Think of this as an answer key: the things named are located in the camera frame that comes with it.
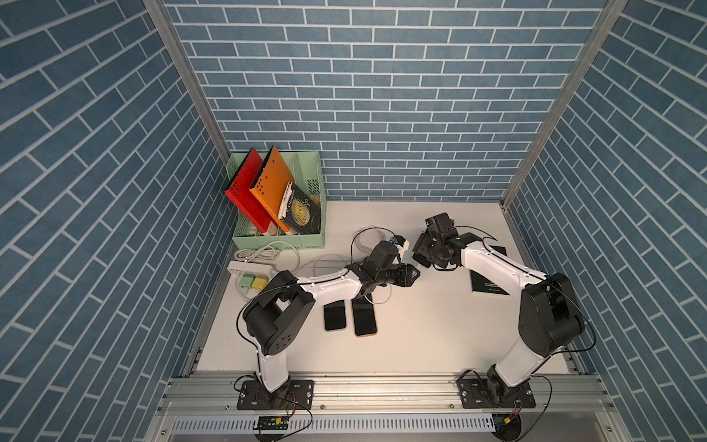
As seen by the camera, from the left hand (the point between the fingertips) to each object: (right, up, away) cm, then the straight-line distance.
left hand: (421, 275), depth 85 cm
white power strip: (-63, 0, +10) cm, 64 cm away
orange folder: (-49, +28, +3) cm, 57 cm away
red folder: (-58, +27, +1) cm, 64 cm away
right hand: (+2, +8, +7) cm, 11 cm away
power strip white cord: (-55, +6, +14) cm, 57 cm away
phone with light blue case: (-28, -13, +3) cm, 31 cm away
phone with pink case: (-18, -13, +1) cm, 23 cm away
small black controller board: (-43, -37, -13) cm, 58 cm away
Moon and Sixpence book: (-42, +21, +13) cm, 49 cm away
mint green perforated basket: (-41, +38, +21) cm, 60 cm away
